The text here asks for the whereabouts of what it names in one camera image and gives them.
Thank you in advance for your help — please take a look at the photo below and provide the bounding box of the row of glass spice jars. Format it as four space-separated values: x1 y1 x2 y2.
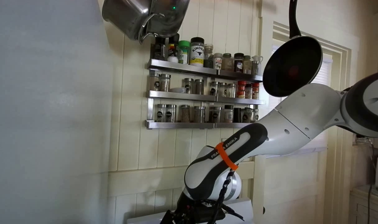
155 104 259 124
148 72 260 100

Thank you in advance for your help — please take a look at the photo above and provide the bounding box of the row of spice jars and bottles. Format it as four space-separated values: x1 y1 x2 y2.
152 34 260 75

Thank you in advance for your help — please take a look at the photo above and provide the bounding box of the small white pitcher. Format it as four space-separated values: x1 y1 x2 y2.
252 55 264 74

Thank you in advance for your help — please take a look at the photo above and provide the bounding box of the black frying pan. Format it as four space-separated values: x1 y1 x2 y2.
262 0 323 98

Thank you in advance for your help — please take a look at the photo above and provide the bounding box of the cream cabinet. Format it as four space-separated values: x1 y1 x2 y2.
350 185 378 224

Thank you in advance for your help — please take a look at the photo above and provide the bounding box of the window with blinds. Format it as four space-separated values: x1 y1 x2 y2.
271 21 353 157

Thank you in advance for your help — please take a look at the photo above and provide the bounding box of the hanging steel pot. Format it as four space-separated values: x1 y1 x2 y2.
102 0 153 41
138 0 191 44

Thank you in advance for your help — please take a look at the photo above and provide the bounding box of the steel wall spice rack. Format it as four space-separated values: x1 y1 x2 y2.
145 58 266 130

